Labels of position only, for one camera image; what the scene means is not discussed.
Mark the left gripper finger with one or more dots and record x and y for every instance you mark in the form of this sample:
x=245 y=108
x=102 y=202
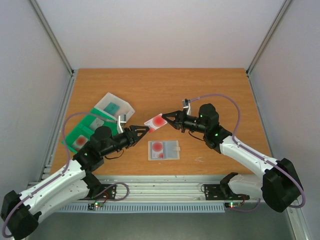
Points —
x=138 y=134
x=139 y=129

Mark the left aluminium corner post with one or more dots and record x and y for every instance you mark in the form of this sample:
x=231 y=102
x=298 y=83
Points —
x=48 y=30

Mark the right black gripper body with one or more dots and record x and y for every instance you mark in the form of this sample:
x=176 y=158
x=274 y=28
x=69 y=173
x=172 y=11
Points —
x=180 y=120

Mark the beige card holder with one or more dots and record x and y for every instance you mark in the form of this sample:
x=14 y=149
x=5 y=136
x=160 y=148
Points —
x=171 y=150

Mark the aluminium corner post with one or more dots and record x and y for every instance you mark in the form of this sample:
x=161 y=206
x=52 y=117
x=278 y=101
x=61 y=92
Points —
x=269 y=35
x=48 y=30

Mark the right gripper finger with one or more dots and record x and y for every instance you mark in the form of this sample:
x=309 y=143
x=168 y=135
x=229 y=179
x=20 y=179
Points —
x=172 y=122
x=171 y=115

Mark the small circuit board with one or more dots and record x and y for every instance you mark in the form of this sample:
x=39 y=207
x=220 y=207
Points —
x=94 y=206
x=232 y=205

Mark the red dot card in holder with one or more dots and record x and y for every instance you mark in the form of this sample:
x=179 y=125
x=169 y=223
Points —
x=157 y=150

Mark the right small circuit board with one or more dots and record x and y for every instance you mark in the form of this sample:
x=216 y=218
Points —
x=232 y=205

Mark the translucent white plastic box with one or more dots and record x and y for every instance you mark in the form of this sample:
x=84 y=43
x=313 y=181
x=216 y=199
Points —
x=125 y=107

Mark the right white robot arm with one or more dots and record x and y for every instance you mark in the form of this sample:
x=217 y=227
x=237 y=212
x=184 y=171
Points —
x=274 y=181

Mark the right aluminium corner post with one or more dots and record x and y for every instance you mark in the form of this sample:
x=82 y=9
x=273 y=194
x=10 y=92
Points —
x=269 y=35

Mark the teal card in box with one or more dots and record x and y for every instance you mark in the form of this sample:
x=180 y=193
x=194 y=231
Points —
x=111 y=108

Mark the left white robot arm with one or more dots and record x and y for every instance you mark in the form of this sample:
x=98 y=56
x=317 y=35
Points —
x=23 y=212

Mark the left small circuit board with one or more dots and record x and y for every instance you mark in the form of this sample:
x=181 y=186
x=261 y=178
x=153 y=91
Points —
x=94 y=206

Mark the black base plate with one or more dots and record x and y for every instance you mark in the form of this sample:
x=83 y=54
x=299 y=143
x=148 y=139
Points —
x=214 y=192
x=101 y=192

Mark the grey slotted cable duct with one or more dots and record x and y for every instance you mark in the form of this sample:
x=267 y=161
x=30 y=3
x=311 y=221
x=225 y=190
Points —
x=137 y=208

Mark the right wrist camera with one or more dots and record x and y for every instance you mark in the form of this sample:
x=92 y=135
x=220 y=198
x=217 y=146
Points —
x=186 y=103

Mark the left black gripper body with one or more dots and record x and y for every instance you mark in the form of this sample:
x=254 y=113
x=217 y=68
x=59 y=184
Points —
x=127 y=142

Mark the white red dot card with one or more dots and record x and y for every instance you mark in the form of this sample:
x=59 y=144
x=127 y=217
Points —
x=155 y=123

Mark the red dot card in tray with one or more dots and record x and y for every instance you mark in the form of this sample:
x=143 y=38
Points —
x=80 y=141

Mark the green plastic tray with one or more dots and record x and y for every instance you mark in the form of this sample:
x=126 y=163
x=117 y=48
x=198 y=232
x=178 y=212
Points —
x=83 y=127

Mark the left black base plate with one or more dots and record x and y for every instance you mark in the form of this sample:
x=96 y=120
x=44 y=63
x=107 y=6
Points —
x=101 y=192

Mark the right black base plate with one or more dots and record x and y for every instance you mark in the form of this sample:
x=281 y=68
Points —
x=214 y=192

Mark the aluminium front rail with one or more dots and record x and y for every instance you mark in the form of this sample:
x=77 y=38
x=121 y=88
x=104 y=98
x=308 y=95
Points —
x=180 y=188

